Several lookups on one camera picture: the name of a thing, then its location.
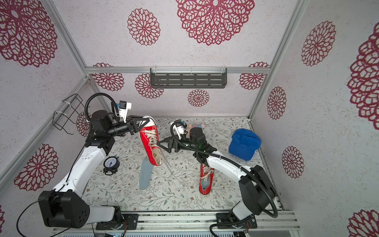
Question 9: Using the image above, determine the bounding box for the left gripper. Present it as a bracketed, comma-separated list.
[107, 116, 150, 137]

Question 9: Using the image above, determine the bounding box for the red sneaker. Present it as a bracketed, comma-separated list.
[139, 116, 163, 166]
[199, 164, 214, 196]

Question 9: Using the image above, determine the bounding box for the light blue insole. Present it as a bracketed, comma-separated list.
[139, 157, 154, 190]

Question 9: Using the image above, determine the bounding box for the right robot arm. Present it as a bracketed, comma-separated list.
[158, 127, 278, 222]

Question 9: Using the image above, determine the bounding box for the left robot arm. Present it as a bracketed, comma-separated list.
[38, 110, 152, 229]

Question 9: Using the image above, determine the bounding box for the plush doll head toy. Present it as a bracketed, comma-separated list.
[186, 122, 205, 138]

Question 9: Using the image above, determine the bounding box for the black pressure gauge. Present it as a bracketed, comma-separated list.
[103, 156, 120, 176]

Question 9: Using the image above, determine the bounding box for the blue cap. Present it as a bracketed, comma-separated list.
[229, 128, 262, 161]

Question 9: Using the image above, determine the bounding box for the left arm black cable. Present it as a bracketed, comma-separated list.
[84, 92, 120, 122]

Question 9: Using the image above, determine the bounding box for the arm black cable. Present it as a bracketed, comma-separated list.
[169, 119, 279, 219]
[84, 92, 120, 122]

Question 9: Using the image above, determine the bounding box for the grey wall shelf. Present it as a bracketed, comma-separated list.
[150, 68, 228, 89]

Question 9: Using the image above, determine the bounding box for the black wire wall rack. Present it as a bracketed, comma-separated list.
[52, 93, 89, 136]

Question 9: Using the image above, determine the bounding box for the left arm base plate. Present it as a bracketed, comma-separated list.
[95, 214, 139, 231]

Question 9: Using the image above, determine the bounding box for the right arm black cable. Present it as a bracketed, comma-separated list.
[169, 119, 279, 219]

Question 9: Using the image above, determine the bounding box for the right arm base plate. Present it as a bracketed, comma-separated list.
[216, 212, 258, 229]

